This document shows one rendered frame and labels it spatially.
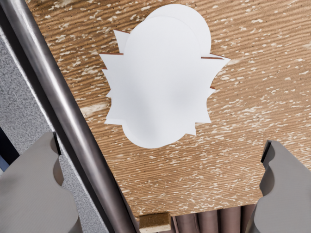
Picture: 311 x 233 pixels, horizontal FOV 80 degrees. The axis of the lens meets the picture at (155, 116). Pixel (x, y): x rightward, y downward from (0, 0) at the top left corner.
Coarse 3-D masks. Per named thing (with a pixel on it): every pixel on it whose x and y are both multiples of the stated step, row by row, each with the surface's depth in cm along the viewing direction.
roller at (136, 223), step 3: (117, 183) 36; (120, 192) 37; (123, 195) 37; (123, 198) 38; (126, 201) 37; (126, 204) 38; (126, 207) 40; (129, 207) 38; (129, 210) 39; (129, 213) 40; (132, 213) 39; (132, 216) 40; (132, 219) 40; (135, 219) 40; (135, 222) 41; (138, 222) 40; (135, 225) 41; (138, 225) 41; (135, 228) 43; (138, 228) 42; (138, 231) 42
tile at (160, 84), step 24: (144, 24) 16; (168, 24) 16; (144, 48) 17; (168, 48) 17; (192, 48) 17; (120, 72) 18; (144, 72) 18; (168, 72) 18; (192, 72) 18; (120, 96) 20; (144, 96) 20; (168, 96) 20; (192, 96) 20; (144, 120) 21; (168, 120) 21; (192, 120) 21
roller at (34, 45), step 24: (0, 0) 21; (24, 0) 22; (24, 24) 22; (24, 48) 24; (48, 48) 24; (48, 72) 25; (48, 96) 27; (72, 96) 28; (72, 120) 29; (72, 144) 31; (96, 144) 33; (96, 168) 33; (96, 192) 36; (120, 216) 40
